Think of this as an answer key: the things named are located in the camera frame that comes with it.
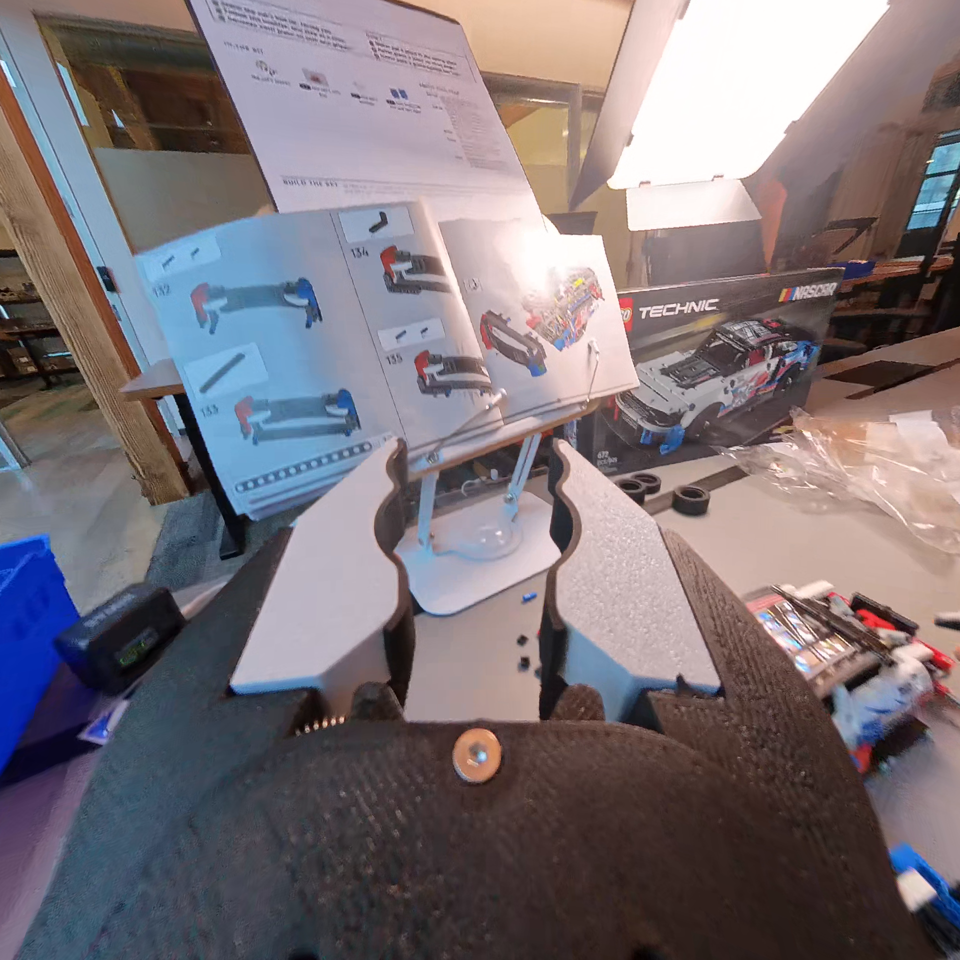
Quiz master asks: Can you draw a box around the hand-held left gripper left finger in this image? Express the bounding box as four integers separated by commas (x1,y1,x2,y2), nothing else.
228,436,417,706

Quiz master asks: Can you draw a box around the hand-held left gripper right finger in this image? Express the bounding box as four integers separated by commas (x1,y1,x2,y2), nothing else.
537,438,723,723

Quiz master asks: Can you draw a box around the red white blue lego car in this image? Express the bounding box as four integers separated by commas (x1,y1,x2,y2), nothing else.
744,579,960,775

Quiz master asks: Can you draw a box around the black lego set box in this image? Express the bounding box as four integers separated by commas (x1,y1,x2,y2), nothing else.
573,264,846,479

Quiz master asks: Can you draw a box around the lego instruction booklet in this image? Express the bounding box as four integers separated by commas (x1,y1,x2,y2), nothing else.
133,197,642,524

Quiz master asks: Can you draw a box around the black power bank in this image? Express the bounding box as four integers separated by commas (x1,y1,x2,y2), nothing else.
54,583,187,696

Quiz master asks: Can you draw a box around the shiny sticker sheet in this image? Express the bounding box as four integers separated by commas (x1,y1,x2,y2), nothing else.
77,697,135,748

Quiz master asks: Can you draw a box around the crumpled clear plastic wrap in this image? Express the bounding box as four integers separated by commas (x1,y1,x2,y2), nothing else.
712,408,960,555

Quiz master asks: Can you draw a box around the wooden office desk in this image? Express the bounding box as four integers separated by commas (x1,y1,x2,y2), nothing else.
120,358,249,561

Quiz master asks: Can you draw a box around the blue storage bin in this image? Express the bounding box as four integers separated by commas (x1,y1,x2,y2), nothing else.
0,534,82,774

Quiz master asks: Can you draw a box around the grey work table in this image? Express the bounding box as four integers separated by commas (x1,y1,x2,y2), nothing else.
813,326,960,410

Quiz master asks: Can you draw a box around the small studio light panel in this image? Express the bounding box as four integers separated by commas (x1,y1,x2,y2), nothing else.
624,178,764,234

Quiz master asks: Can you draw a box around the shelving rack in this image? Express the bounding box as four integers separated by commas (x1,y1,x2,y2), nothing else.
0,247,76,391

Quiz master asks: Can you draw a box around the dark framed window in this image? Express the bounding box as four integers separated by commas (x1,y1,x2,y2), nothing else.
903,129,960,235

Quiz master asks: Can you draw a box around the large studio light panel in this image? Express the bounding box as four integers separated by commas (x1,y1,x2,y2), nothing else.
568,0,892,210

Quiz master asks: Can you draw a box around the wooden post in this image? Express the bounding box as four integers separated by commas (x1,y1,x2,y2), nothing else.
0,112,189,506

